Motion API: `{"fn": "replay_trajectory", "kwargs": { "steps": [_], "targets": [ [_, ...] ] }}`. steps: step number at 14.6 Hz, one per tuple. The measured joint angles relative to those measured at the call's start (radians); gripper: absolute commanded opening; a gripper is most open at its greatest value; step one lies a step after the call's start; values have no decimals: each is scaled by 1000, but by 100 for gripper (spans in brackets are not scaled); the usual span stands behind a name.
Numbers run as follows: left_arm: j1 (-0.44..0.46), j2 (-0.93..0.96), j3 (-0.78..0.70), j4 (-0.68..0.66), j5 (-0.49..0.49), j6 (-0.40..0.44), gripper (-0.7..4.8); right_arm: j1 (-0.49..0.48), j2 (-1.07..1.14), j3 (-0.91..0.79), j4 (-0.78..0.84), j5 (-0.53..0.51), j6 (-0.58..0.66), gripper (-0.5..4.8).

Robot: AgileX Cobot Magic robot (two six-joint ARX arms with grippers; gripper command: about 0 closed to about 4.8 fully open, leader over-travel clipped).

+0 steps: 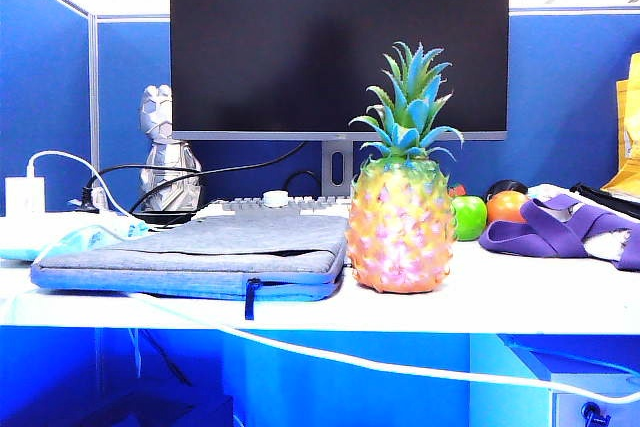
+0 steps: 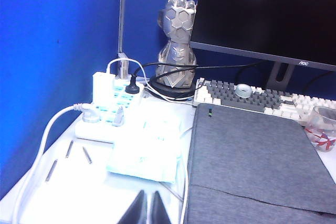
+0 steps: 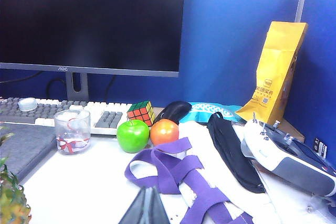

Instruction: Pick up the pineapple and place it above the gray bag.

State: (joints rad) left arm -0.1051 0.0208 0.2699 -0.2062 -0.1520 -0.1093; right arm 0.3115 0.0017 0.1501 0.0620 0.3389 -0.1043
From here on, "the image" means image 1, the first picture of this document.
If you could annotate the orange plastic pineapple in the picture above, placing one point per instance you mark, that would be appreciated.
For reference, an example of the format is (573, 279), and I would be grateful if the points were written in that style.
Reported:
(400, 227)

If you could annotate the gray laptop sleeve bag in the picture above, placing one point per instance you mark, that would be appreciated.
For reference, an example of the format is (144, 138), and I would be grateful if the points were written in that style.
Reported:
(200, 247)

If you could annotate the yellow paper bag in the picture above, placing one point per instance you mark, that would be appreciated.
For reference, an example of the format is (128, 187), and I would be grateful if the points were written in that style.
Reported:
(627, 147)

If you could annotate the gray monitor stand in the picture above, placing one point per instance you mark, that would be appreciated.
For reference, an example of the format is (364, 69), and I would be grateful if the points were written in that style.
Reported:
(326, 172)

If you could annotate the white round knob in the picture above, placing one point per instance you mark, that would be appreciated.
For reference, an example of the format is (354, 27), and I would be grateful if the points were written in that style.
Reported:
(274, 198)

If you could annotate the white gray keyboard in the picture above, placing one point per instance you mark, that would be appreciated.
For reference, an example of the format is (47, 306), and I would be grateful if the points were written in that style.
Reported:
(240, 207)

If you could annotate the rubik's cube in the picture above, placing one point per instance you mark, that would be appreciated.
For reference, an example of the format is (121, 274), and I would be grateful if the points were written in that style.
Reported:
(456, 191)

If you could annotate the black computer monitor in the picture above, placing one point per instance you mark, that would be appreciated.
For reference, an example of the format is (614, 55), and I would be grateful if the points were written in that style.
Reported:
(300, 47)

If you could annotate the green apple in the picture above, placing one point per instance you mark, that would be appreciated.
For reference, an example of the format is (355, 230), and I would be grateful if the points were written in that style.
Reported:
(471, 219)

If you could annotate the silver faceted figurine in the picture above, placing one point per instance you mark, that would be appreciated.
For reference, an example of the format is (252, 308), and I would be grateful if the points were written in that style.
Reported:
(160, 112)

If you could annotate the black round mouse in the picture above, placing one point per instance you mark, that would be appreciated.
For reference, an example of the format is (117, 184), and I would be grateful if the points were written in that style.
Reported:
(505, 185)

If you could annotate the orange fruit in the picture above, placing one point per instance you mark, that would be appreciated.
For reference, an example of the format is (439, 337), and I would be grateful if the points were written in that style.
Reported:
(505, 207)

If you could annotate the black plug adapter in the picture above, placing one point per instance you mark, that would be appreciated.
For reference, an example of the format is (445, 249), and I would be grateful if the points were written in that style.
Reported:
(92, 197)

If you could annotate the light blue tissue pack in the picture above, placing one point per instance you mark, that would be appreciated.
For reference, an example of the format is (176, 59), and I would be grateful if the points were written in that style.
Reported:
(75, 242)

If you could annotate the black flat pouch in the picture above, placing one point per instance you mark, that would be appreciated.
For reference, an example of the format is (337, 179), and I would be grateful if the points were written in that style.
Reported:
(610, 199)

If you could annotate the white power charger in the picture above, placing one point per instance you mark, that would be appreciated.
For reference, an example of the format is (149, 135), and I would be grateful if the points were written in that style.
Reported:
(22, 197)

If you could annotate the white drawer cabinet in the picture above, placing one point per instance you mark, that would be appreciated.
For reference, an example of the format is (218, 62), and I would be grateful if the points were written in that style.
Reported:
(590, 397)

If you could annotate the gray partition post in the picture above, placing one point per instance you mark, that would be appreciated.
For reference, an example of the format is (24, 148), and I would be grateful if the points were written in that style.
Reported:
(94, 97)

